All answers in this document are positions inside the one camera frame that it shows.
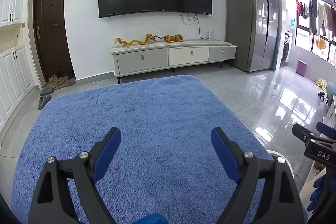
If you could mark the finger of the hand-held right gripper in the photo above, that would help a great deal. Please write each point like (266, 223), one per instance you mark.
(326, 130)
(304, 134)

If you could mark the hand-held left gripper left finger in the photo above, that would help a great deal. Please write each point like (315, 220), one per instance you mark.
(106, 153)

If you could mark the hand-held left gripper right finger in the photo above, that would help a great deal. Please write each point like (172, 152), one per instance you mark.
(225, 153)

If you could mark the person's right hand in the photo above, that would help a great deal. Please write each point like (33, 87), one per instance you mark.
(319, 192)

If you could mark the white furniture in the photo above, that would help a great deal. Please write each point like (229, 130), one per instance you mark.
(331, 111)

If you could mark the small black object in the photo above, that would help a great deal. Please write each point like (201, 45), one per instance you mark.
(321, 95)

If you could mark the yellow cloth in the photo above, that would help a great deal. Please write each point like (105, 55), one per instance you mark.
(320, 82)

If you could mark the blue shaggy rug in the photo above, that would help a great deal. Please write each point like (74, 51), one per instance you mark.
(157, 113)

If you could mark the purple stool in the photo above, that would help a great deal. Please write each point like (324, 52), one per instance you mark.
(302, 67)

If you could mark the grey slipper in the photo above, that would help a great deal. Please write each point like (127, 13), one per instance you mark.
(46, 91)
(44, 102)

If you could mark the white washing machine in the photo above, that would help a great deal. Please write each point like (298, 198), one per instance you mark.
(286, 49)

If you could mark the beige shoes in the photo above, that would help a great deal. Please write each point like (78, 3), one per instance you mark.
(56, 81)

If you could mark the grey white television cabinet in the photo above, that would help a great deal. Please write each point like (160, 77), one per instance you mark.
(173, 56)

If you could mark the golden dragon figurine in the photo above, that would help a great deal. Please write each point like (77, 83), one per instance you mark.
(136, 42)

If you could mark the row of hanging clothes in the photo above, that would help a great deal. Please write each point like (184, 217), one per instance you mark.
(317, 14)

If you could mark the white power strip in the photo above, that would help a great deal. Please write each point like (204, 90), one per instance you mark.
(210, 35)

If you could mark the golden tiger figurine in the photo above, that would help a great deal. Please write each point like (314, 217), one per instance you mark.
(173, 38)

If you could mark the grey refrigerator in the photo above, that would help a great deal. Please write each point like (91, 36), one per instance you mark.
(249, 19)

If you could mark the dark brown door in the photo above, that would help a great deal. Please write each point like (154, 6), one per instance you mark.
(52, 29)

